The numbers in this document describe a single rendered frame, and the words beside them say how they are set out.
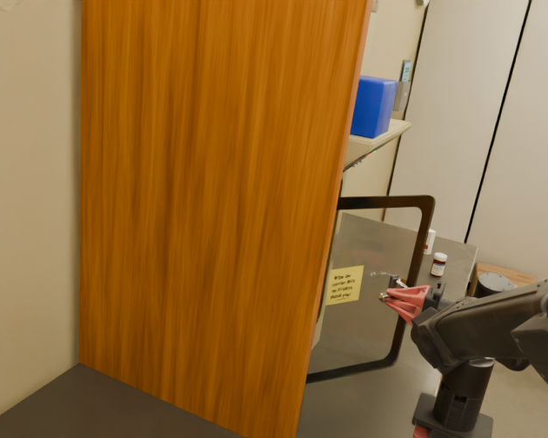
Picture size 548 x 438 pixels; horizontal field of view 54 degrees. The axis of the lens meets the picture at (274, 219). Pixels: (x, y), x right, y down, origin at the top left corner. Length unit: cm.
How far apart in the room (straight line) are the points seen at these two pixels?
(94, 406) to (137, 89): 60
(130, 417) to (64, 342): 24
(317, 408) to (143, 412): 34
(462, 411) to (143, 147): 64
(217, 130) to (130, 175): 20
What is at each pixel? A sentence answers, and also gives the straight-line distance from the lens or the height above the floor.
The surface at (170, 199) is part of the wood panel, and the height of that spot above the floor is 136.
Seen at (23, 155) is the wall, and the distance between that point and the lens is 102.
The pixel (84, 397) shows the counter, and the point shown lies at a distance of 116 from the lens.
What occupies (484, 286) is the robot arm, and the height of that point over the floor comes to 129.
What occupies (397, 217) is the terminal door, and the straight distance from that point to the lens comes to 106.
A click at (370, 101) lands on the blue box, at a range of 89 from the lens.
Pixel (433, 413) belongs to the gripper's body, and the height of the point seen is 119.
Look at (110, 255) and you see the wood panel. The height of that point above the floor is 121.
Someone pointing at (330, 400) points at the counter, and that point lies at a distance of 120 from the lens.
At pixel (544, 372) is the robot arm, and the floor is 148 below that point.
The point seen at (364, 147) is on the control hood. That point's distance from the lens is 87.
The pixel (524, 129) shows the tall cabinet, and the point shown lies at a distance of 396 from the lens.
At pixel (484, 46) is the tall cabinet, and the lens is 395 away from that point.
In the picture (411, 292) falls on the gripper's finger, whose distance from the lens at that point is 108.
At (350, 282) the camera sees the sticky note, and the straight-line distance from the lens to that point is 106.
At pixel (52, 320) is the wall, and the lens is 119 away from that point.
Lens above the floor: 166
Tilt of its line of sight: 20 degrees down
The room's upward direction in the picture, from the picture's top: 8 degrees clockwise
